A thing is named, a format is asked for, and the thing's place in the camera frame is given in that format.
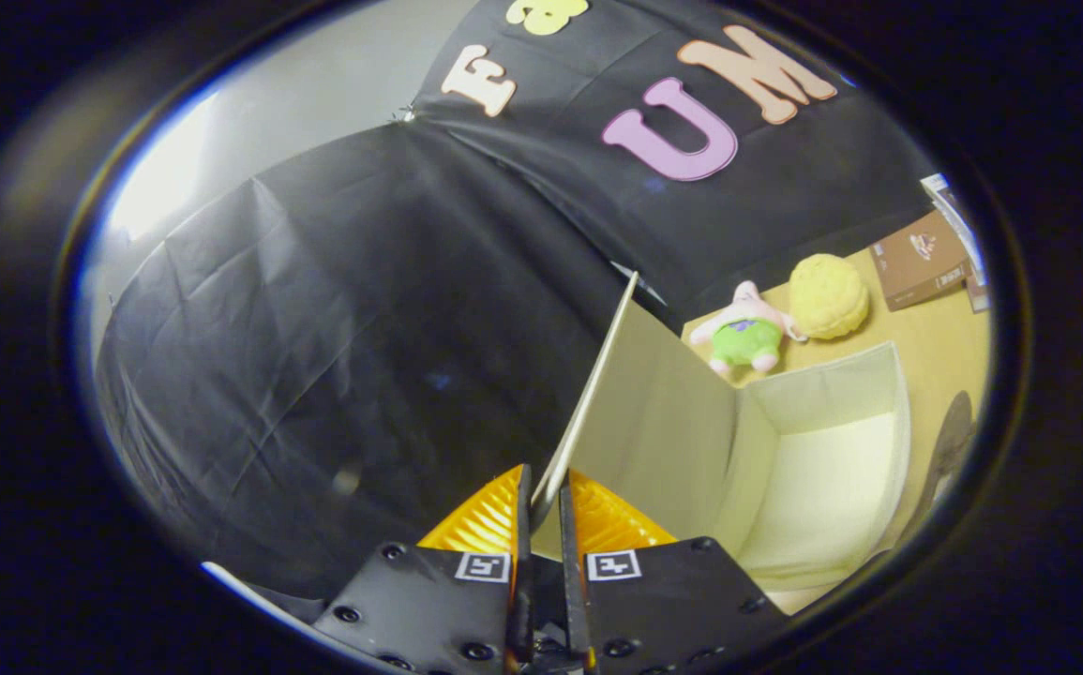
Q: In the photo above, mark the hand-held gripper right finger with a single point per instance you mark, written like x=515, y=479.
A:
x=573, y=581

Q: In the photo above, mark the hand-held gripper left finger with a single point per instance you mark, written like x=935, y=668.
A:
x=523, y=581

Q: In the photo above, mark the beige fabric storage box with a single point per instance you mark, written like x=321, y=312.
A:
x=813, y=487

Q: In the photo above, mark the brown fuzzy slipper shoe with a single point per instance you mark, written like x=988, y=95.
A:
x=954, y=431

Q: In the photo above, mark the black backdrop cloth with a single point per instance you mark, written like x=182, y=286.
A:
x=316, y=375

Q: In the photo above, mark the pink and green plush toy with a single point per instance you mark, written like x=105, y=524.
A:
x=747, y=337

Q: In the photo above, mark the yellow round plush toy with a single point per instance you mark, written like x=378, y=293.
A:
x=828, y=295

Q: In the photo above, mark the brown book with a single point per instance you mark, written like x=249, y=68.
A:
x=921, y=262

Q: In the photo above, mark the pale pink book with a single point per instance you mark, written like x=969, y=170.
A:
x=977, y=291

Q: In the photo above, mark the white book with dark photo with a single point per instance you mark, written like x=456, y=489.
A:
x=958, y=216

